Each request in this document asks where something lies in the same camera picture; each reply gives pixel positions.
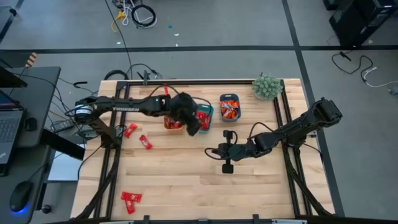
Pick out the light teal plastic bin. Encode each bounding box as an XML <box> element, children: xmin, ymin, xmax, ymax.
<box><xmin>196</xmin><ymin>103</ymin><xmax>215</xmax><ymax>135</ymax></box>

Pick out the black desk leg beam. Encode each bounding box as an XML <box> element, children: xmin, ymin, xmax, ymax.
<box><xmin>40</xmin><ymin>128</ymin><xmax>86</xmax><ymax>161</ymax></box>

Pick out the black floor cable with plug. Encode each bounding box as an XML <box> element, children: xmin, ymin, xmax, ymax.
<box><xmin>331</xmin><ymin>50</ymin><xmax>374</xmax><ymax>83</ymax></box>

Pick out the long black floor cable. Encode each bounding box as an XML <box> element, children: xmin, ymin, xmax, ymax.
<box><xmin>103</xmin><ymin>0</ymin><xmax>134</xmax><ymax>80</ymax></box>

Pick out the black computer mouse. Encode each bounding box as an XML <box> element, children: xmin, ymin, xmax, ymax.
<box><xmin>8</xmin><ymin>180</ymin><xmax>34</xmax><ymax>213</ymax></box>

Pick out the dark grey desk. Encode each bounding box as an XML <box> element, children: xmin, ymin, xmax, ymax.
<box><xmin>0</xmin><ymin>66</ymin><xmax>62</xmax><ymax>224</ymax></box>

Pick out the grey open laptop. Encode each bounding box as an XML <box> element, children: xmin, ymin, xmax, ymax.
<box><xmin>0</xmin><ymin>89</ymin><xmax>25</xmax><ymax>166</ymax></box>

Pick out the black looped cable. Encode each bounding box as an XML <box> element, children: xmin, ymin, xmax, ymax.
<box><xmin>103</xmin><ymin>68</ymin><xmax>130</xmax><ymax>82</ymax></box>

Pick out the black aluminium table frame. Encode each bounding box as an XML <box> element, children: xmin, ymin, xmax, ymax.
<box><xmin>73</xmin><ymin>79</ymin><xmax>335</xmax><ymax>224</ymax></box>

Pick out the small black desk device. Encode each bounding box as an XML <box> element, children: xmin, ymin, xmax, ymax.
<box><xmin>24</xmin><ymin>117</ymin><xmax>38</xmax><ymax>132</ymax></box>

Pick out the yellow floor cable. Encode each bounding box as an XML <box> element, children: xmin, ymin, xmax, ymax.
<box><xmin>111</xmin><ymin>10</ymin><xmax>126</xmax><ymax>34</ymax></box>

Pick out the artificial green potted plant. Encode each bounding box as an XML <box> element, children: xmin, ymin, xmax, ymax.
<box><xmin>251</xmin><ymin>72</ymin><xmax>284</xmax><ymax>101</ymax></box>

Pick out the orange black striped marker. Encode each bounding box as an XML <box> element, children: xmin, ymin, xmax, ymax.
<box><xmin>24</xmin><ymin>52</ymin><xmax>39</xmax><ymax>68</ymax></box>

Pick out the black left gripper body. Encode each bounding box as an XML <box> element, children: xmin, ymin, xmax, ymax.
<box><xmin>170</xmin><ymin>91</ymin><xmax>200</xmax><ymax>125</ymax></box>

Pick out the black power adapter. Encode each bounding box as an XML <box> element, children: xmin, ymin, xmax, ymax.
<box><xmin>50</xmin><ymin>119</ymin><xmax>76</xmax><ymax>133</ymax></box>

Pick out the white floor cable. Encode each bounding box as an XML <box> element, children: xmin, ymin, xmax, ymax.
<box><xmin>121</xmin><ymin>0</ymin><xmax>158</xmax><ymax>29</ymax></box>
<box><xmin>361</xmin><ymin>66</ymin><xmax>398</xmax><ymax>89</ymax></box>

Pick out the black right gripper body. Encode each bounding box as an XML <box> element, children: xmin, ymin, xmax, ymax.
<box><xmin>214</xmin><ymin>142</ymin><xmax>251</xmax><ymax>162</ymax></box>

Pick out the yellow plastic bin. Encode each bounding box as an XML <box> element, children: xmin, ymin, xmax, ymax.
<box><xmin>163</xmin><ymin>114</ymin><xmax>187</xmax><ymax>131</ymax></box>

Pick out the dark teal plastic bin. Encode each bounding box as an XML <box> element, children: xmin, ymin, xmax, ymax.
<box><xmin>218</xmin><ymin>93</ymin><xmax>242</xmax><ymax>123</ymax></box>

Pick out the black equipment cabinet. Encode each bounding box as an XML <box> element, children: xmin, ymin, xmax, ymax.
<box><xmin>323</xmin><ymin>0</ymin><xmax>398</xmax><ymax>48</ymax></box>

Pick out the coiled black cable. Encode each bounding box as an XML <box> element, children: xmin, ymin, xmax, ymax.
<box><xmin>131</xmin><ymin>4</ymin><xmax>157</xmax><ymax>29</ymax></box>

